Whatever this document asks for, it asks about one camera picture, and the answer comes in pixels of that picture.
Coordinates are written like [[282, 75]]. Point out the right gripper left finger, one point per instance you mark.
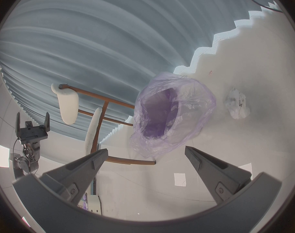
[[84, 171]]

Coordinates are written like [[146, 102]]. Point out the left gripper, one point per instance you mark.
[[33, 135]]

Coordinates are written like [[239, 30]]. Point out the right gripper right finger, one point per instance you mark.
[[210, 169]]

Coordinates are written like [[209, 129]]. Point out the purple plastic bag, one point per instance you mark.
[[198, 101]]

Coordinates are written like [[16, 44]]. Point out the white wooden chair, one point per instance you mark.
[[68, 105]]

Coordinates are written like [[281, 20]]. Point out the crumpled white wrapper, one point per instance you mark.
[[237, 103]]

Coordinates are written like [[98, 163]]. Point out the pale blue curtain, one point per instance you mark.
[[89, 45]]

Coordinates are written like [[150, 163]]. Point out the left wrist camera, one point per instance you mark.
[[29, 124]]

